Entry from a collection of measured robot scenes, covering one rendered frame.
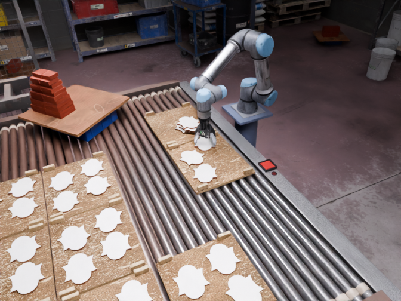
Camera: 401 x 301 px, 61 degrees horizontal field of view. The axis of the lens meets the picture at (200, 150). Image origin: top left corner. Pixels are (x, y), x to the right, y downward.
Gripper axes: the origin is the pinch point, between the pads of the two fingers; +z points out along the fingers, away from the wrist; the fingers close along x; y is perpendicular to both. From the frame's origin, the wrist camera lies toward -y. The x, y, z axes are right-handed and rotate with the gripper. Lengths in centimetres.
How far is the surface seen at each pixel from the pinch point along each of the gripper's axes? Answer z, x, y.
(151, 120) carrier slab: 0.5, -38.3, -23.8
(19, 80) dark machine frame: -8, -151, -64
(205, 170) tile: -0.5, 2.6, 25.3
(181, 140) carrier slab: 0.6, -15.0, -2.7
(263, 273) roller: 3, 31, 82
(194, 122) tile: -4.2, -8.4, -15.8
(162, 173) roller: 2.5, -20.9, 26.0
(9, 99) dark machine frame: -8, -140, -32
